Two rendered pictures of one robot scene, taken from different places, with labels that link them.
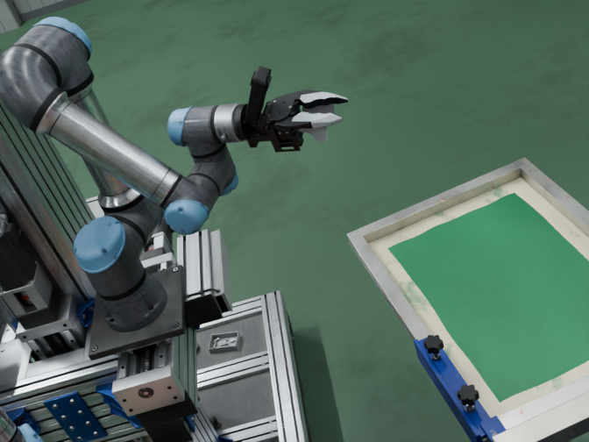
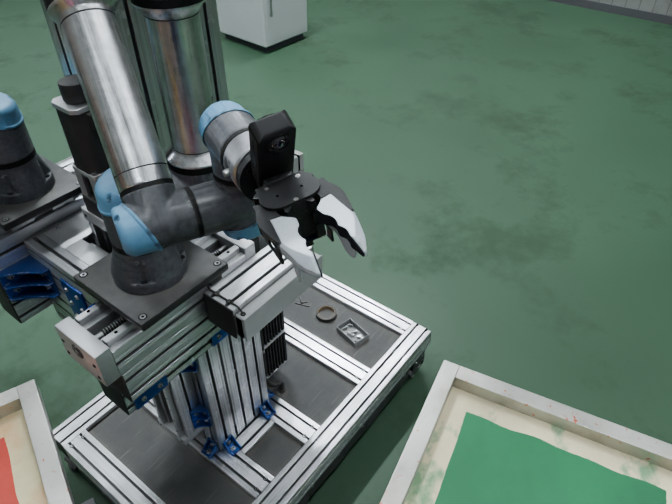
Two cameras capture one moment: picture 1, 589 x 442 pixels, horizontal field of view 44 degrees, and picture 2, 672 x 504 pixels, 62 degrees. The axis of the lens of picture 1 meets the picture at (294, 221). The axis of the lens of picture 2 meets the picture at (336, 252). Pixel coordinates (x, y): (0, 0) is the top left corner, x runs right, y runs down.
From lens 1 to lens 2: 0.95 m
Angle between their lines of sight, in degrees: 26
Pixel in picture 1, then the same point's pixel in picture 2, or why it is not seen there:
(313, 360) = (409, 406)
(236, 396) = (315, 381)
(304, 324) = (433, 372)
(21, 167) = not seen: hidden behind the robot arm
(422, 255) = (486, 456)
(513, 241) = not seen: outside the picture
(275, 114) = (271, 194)
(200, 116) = (225, 127)
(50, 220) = not seen: hidden behind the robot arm
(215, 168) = (217, 202)
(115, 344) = (95, 286)
